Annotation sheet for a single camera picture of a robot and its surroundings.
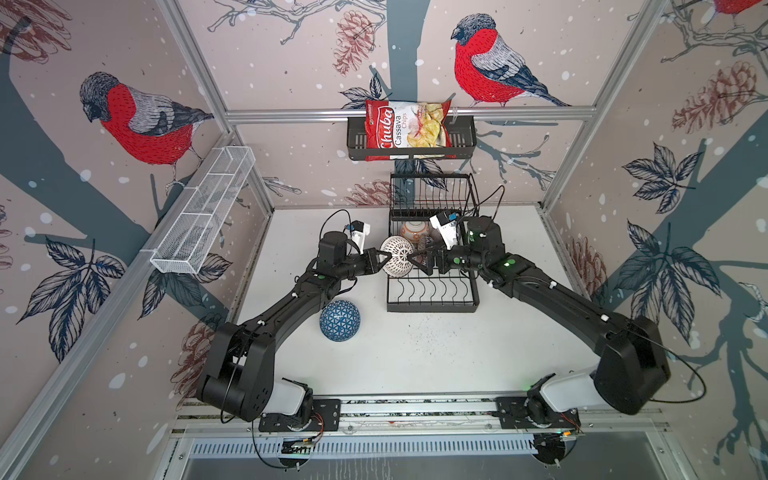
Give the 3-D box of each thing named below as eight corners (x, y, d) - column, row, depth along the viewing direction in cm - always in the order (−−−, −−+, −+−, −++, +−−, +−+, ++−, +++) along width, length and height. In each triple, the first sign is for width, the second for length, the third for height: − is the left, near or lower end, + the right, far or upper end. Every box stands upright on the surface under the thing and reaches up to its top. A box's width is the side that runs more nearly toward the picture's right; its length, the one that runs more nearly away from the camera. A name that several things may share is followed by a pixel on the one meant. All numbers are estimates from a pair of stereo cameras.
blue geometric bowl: (317, 328, 90) (312, 318, 85) (341, 303, 95) (338, 293, 90) (341, 350, 85) (338, 342, 80) (365, 323, 91) (364, 314, 86)
